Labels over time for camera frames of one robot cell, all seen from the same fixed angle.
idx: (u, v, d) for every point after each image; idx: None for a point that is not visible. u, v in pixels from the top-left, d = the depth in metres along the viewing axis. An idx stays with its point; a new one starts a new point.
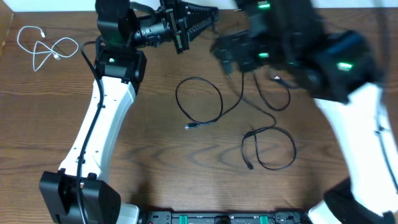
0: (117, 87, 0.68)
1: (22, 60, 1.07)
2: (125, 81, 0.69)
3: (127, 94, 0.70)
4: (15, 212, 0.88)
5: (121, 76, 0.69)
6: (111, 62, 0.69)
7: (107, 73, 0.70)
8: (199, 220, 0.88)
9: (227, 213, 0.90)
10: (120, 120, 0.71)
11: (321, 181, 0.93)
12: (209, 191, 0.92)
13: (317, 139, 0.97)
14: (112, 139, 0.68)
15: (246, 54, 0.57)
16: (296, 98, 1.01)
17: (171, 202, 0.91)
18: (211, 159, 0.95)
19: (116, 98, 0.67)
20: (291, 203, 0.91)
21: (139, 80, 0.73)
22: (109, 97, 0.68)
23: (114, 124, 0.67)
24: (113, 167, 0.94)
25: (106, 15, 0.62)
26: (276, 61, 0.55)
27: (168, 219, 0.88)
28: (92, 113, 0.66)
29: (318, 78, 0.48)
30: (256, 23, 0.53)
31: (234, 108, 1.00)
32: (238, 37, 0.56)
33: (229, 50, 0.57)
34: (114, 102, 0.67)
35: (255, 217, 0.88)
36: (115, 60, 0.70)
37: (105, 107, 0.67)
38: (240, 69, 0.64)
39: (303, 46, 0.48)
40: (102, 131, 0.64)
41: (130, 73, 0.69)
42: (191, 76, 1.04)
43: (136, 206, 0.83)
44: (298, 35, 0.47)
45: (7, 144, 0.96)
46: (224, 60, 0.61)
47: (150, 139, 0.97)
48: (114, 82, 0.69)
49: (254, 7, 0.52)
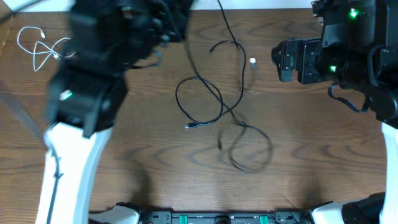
0: (75, 145, 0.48)
1: (22, 60, 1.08)
2: (87, 133, 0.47)
3: (93, 149, 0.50)
4: (17, 211, 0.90)
5: (86, 120, 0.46)
6: (65, 98, 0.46)
7: (63, 112, 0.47)
8: (199, 220, 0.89)
9: (227, 212, 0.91)
10: (92, 175, 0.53)
11: (320, 181, 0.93)
12: (209, 191, 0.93)
13: (317, 139, 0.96)
14: (86, 208, 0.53)
15: (311, 63, 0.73)
16: (297, 98, 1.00)
17: (171, 202, 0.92)
18: (211, 158, 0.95)
19: (77, 159, 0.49)
20: (293, 203, 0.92)
21: (111, 113, 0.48)
22: (69, 159, 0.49)
23: (81, 193, 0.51)
24: (113, 167, 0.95)
25: (84, 7, 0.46)
26: (342, 75, 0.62)
27: (168, 219, 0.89)
28: (48, 187, 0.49)
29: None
30: (333, 33, 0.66)
31: (234, 107, 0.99)
32: (308, 45, 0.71)
33: (293, 56, 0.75)
34: (76, 165, 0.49)
35: (255, 217, 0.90)
36: (73, 93, 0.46)
37: (64, 175, 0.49)
38: (304, 76, 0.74)
39: (386, 64, 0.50)
40: (66, 215, 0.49)
41: (96, 109, 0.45)
42: (191, 76, 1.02)
43: (135, 213, 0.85)
44: (387, 53, 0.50)
45: (6, 144, 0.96)
46: (286, 66, 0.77)
47: (150, 139, 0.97)
48: (68, 139, 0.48)
49: (333, 17, 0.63)
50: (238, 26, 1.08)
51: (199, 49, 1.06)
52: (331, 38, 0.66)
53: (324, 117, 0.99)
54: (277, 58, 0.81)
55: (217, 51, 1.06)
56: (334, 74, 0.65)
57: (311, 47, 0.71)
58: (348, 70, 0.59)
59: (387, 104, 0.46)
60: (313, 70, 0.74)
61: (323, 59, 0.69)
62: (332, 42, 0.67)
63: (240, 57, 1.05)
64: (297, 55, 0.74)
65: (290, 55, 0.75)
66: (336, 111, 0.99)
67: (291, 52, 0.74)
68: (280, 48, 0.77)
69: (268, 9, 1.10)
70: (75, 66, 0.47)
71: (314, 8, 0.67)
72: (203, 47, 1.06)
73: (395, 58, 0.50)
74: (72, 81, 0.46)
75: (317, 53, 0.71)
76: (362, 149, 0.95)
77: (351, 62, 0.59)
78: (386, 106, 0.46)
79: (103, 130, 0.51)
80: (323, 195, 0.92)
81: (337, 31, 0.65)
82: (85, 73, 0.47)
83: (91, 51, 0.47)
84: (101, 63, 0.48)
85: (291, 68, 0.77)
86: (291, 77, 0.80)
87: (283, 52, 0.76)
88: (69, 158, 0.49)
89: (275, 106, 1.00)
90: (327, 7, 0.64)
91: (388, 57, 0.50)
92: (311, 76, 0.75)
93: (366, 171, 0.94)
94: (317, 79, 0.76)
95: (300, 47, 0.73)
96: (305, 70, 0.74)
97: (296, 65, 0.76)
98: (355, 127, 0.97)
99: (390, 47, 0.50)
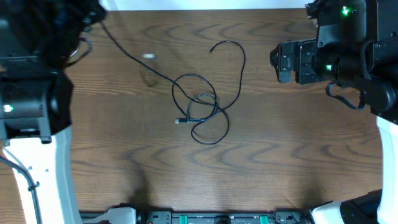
0: (40, 154, 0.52)
1: None
2: (45, 139, 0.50)
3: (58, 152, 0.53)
4: (18, 212, 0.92)
5: (38, 126, 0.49)
6: (9, 112, 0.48)
7: (12, 125, 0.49)
8: (199, 220, 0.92)
9: (227, 213, 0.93)
10: (68, 171, 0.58)
11: (319, 181, 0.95)
12: (209, 191, 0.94)
13: (318, 139, 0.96)
14: (72, 199, 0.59)
15: (308, 63, 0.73)
16: (299, 98, 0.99)
17: (171, 202, 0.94)
18: (211, 159, 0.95)
19: (46, 167, 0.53)
20: (293, 203, 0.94)
21: (60, 112, 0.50)
22: (38, 169, 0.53)
23: (63, 190, 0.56)
24: (114, 168, 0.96)
25: None
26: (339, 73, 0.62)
27: (168, 219, 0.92)
28: (27, 196, 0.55)
29: (394, 98, 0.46)
30: (327, 34, 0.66)
31: (231, 106, 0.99)
32: (303, 46, 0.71)
33: (290, 57, 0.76)
34: (47, 173, 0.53)
35: (255, 217, 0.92)
36: (14, 106, 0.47)
37: (40, 183, 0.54)
38: (301, 76, 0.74)
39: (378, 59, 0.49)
40: (53, 212, 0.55)
41: (43, 110, 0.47)
42: (188, 73, 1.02)
43: (132, 208, 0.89)
44: (378, 47, 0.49)
45: None
46: (284, 66, 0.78)
47: (150, 139, 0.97)
48: (28, 150, 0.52)
49: (326, 18, 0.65)
50: (239, 25, 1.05)
51: (199, 49, 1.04)
52: (328, 38, 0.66)
53: (326, 117, 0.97)
54: (275, 60, 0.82)
55: (217, 50, 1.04)
56: (331, 73, 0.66)
57: (306, 48, 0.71)
58: (344, 68, 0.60)
59: (379, 97, 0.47)
60: (310, 70, 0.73)
61: (319, 59, 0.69)
62: (328, 42, 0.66)
63: (240, 56, 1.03)
64: (294, 56, 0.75)
65: (286, 56, 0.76)
66: (339, 111, 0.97)
67: (288, 53, 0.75)
68: (277, 50, 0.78)
69: (270, 8, 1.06)
70: (8, 80, 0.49)
71: (308, 10, 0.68)
72: (203, 47, 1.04)
73: (385, 53, 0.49)
74: (9, 93, 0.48)
75: (313, 53, 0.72)
76: (363, 149, 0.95)
77: (344, 60, 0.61)
78: (379, 98, 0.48)
79: (63, 130, 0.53)
80: (323, 195, 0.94)
81: (332, 31, 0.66)
82: (23, 79, 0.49)
83: (17, 56, 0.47)
84: (37, 64, 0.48)
85: (289, 69, 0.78)
86: (290, 78, 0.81)
87: (280, 54, 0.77)
88: (37, 168, 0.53)
89: (275, 107, 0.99)
90: (320, 9, 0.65)
91: (380, 52, 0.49)
92: (309, 76, 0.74)
93: (365, 172, 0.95)
94: (315, 79, 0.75)
95: (296, 49, 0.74)
96: (301, 70, 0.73)
97: (293, 66, 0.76)
98: (357, 127, 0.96)
99: (381, 42, 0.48)
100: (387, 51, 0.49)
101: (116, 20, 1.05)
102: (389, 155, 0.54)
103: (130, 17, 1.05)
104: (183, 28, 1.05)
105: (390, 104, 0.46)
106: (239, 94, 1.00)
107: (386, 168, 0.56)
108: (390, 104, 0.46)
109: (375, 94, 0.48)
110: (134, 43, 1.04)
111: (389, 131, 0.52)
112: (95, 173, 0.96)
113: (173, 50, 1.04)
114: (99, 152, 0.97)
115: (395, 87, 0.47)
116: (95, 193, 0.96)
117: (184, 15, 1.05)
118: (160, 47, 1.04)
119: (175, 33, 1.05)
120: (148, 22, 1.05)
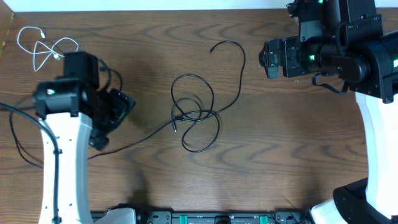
0: (67, 126, 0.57)
1: (22, 60, 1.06)
2: (74, 113, 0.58)
3: (83, 127, 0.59)
4: (15, 212, 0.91)
5: (62, 100, 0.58)
6: (50, 94, 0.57)
7: (49, 104, 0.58)
8: (199, 220, 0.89)
9: (227, 213, 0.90)
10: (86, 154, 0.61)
11: (321, 181, 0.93)
12: (209, 191, 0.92)
13: (318, 139, 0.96)
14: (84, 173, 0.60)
15: (294, 57, 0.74)
16: (297, 99, 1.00)
17: (171, 202, 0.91)
18: (211, 159, 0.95)
19: (71, 137, 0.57)
20: (293, 203, 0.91)
21: (61, 92, 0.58)
22: (63, 138, 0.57)
23: (79, 164, 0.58)
24: (113, 168, 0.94)
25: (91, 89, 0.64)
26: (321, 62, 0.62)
27: (168, 219, 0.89)
28: (50, 164, 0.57)
29: (365, 70, 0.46)
30: (310, 28, 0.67)
31: (229, 106, 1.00)
32: (287, 42, 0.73)
33: (276, 53, 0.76)
34: (69, 142, 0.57)
35: (255, 217, 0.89)
36: (55, 91, 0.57)
37: (63, 152, 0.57)
38: (285, 71, 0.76)
39: (352, 38, 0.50)
40: (68, 178, 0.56)
41: (77, 101, 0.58)
42: (187, 73, 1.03)
43: (131, 208, 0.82)
44: (350, 28, 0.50)
45: (7, 143, 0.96)
46: (271, 63, 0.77)
47: (150, 139, 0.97)
48: (63, 124, 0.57)
49: (307, 14, 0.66)
50: (239, 25, 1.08)
51: (199, 49, 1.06)
52: (310, 33, 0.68)
53: (324, 117, 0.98)
54: (262, 57, 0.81)
55: (217, 50, 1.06)
56: (313, 63, 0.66)
57: (290, 42, 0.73)
58: (325, 54, 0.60)
59: (352, 70, 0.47)
60: (296, 63, 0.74)
61: (303, 51, 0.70)
62: (310, 37, 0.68)
63: (240, 56, 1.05)
64: (280, 51, 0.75)
65: (273, 52, 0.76)
66: (336, 110, 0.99)
67: (275, 50, 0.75)
68: (263, 48, 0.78)
69: (267, 8, 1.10)
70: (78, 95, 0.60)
71: (290, 9, 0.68)
72: (203, 47, 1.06)
73: (358, 34, 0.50)
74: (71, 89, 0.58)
75: (297, 47, 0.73)
76: (362, 149, 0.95)
77: (325, 48, 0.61)
78: (352, 72, 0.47)
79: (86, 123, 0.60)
80: (324, 195, 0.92)
81: (316, 25, 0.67)
82: (66, 87, 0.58)
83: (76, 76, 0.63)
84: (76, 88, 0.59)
85: (277, 65, 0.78)
86: (278, 73, 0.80)
87: (267, 50, 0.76)
88: (63, 137, 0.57)
89: (275, 107, 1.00)
90: (300, 7, 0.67)
91: (352, 33, 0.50)
92: (295, 70, 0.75)
93: (367, 171, 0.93)
94: (301, 72, 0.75)
95: (282, 44, 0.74)
96: (287, 64, 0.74)
97: (281, 61, 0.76)
98: (356, 127, 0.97)
99: (352, 23, 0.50)
100: (359, 32, 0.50)
101: (119, 22, 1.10)
102: (372, 142, 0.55)
103: (134, 18, 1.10)
104: (183, 28, 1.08)
105: (362, 76, 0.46)
106: (239, 95, 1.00)
107: (370, 143, 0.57)
108: (362, 76, 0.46)
109: (349, 68, 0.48)
110: (135, 44, 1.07)
111: (367, 104, 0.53)
112: (94, 173, 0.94)
113: (173, 51, 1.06)
114: (98, 151, 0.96)
115: (365, 60, 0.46)
116: (93, 193, 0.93)
117: (185, 16, 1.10)
118: (160, 48, 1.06)
119: (175, 36, 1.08)
120: (150, 23, 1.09)
